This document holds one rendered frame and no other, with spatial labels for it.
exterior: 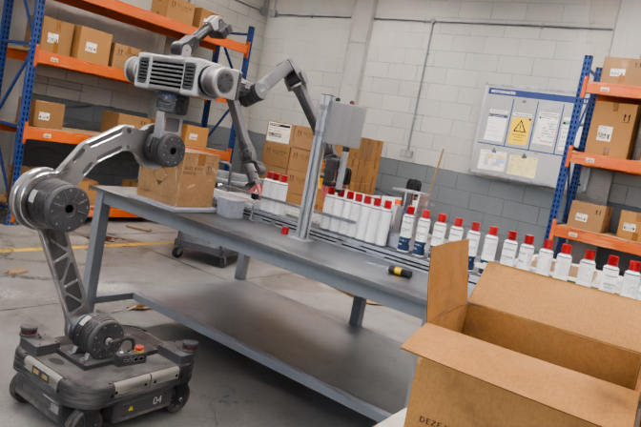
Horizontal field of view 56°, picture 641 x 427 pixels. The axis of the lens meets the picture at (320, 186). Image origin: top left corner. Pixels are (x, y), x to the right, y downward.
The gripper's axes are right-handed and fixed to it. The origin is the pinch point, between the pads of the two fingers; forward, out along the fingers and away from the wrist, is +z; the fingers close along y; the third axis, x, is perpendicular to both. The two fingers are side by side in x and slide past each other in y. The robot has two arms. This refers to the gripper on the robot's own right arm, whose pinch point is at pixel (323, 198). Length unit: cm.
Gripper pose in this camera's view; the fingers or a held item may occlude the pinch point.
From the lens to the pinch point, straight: 295.7
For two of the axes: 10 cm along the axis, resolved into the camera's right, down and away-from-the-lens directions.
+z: -1.9, 9.8, 0.9
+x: -5.8, -0.3, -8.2
